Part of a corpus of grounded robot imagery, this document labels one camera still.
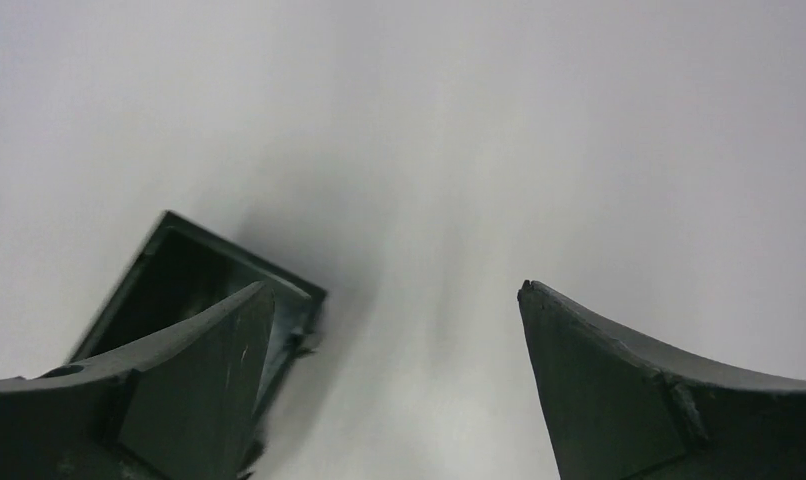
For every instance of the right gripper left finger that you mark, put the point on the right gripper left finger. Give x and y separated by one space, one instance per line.
176 404

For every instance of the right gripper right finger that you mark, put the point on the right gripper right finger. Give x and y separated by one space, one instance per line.
619 404

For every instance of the black plastic bin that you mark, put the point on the black plastic bin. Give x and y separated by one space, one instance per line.
181 269

